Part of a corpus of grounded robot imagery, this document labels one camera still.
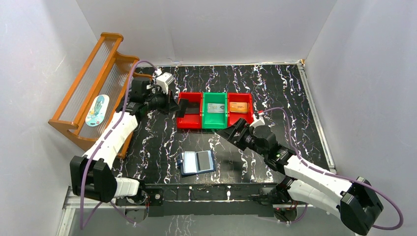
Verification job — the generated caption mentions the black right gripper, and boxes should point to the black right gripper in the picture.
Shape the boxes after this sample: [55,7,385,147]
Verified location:
[217,118,267,158]

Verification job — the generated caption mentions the black card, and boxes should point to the black card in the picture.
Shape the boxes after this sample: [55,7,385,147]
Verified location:
[176,98,189,118]
[185,102,201,115]

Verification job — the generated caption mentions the blue leather card holder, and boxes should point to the blue leather card holder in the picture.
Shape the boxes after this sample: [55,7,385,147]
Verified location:
[177,150,216,176]

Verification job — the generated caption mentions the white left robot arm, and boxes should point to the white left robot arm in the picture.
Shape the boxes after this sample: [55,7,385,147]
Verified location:
[69,73,180,205]

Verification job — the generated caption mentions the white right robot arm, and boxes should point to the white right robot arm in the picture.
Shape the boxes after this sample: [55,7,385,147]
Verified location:
[216,118,384,236]

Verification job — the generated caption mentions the orange card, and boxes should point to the orange card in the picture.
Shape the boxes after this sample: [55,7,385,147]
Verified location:
[229,102,248,114]

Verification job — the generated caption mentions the grey silver card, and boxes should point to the grey silver card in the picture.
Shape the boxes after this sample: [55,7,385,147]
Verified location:
[207,103,225,114]

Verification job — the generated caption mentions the left red plastic bin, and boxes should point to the left red plastic bin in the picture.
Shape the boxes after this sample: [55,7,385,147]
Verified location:
[176,92,203,129]

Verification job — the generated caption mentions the red plastic bin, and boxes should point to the red plastic bin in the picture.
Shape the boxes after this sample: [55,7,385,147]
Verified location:
[176,92,203,129]
[227,92,254,126]

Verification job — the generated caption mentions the right red plastic bin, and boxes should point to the right red plastic bin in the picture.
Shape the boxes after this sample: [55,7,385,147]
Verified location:
[227,92,254,126]

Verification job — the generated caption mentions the green plastic bin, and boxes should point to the green plastic bin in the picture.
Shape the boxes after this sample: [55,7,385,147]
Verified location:
[202,92,228,130]

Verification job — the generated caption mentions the orange wooden rack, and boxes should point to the orange wooden rack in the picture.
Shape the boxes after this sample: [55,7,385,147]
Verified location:
[48,32,139,151]

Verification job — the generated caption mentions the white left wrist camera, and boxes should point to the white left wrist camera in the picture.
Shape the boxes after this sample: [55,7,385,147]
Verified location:
[155,68,175,94]

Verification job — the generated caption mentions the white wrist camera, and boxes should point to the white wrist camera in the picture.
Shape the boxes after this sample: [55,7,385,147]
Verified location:
[250,112,265,128]
[155,68,175,94]

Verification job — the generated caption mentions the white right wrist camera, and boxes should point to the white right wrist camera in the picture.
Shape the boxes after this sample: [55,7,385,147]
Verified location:
[250,112,265,128]

